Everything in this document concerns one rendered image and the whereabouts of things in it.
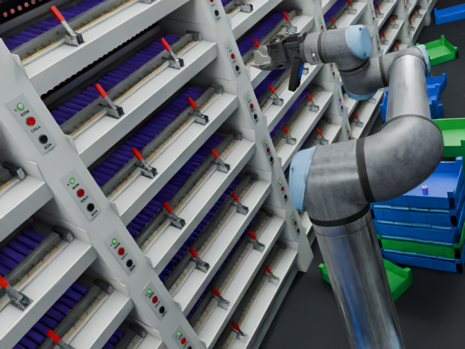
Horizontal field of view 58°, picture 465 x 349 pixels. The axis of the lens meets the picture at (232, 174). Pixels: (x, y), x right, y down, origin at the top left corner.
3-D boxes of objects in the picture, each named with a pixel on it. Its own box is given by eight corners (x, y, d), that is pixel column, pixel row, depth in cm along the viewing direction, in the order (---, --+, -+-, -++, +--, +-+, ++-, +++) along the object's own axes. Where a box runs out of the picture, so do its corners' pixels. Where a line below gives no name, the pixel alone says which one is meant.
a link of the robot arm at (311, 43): (333, 55, 124) (321, 70, 118) (317, 57, 127) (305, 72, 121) (325, 25, 120) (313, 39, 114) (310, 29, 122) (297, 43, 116)
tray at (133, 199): (238, 106, 143) (236, 82, 137) (123, 229, 105) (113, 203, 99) (189, 94, 151) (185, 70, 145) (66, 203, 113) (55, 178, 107)
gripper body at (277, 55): (274, 35, 129) (309, 28, 122) (281, 61, 133) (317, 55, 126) (263, 46, 124) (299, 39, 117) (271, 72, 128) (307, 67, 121)
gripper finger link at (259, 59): (245, 50, 133) (270, 46, 127) (252, 67, 136) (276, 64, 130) (241, 54, 131) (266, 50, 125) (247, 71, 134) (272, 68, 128)
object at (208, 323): (285, 226, 171) (286, 202, 162) (207, 356, 134) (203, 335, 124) (241, 210, 179) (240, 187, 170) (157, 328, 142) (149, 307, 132)
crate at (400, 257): (469, 235, 169) (468, 221, 165) (461, 273, 157) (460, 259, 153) (393, 228, 187) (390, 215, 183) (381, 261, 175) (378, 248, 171)
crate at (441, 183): (463, 173, 153) (462, 156, 149) (455, 210, 140) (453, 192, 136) (381, 171, 171) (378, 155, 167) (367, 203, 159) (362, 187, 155)
